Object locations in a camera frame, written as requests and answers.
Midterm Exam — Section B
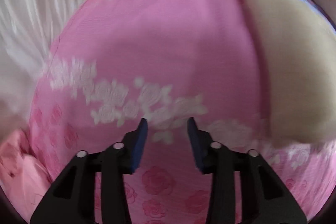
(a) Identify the cream knitted sweater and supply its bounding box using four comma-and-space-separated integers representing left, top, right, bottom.
243, 0, 335, 147

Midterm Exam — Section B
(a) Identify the pink crumpled cloth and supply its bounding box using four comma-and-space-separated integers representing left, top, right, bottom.
1, 130, 51, 222

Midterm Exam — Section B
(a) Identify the pink floral bed sheet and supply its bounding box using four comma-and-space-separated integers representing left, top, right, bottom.
30, 0, 335, 223

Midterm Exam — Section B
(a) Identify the white satin curtain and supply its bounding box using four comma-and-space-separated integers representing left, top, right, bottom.
1, 0, 84, 138

